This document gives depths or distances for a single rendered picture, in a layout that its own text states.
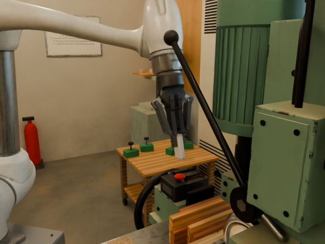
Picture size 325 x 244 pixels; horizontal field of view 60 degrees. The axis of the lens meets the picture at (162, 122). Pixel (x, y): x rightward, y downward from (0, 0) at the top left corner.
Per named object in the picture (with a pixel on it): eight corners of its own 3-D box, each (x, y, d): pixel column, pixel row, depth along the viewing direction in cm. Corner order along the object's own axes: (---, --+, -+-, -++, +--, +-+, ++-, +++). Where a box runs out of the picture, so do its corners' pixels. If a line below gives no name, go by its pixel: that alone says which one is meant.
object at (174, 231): (242, 216, 82) (243, 201, 80) (246, 219, 80) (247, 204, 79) (170, 246, 69) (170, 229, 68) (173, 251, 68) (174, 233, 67)
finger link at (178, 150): (180, 134, 77) (177, 134, 77) (183, 159, 77) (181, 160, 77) (174, 133, 80) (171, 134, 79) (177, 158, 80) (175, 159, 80)
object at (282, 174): (279, 188, 47) (290, 99, 43) (334, 216, 39) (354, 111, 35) (243, 202, 43) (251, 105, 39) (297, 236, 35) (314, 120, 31)
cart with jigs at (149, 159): (180, 187, 284) (181, 125, 267) (215, 216, 236) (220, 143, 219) (118, 203, 254) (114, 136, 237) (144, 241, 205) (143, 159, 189)
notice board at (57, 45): (102, 55, 346) (100, 16, 334) (102, 55, 345) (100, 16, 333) (46, 56, 318) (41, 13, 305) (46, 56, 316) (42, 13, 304)
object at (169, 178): (189, 176, 93) (189, 161, 91) (211, 191, 84) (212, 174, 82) (155, 187, 86) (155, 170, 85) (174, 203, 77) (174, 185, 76)
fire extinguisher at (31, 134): (42, 162, 343) (36, 114, 327) (44, 168, 327) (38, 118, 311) (26, 165, 335) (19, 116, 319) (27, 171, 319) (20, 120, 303)
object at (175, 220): (228, 217, 81) (229, 194, 79) (232, 220, 80) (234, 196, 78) (169, 242, 71) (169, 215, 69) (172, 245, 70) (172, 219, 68)
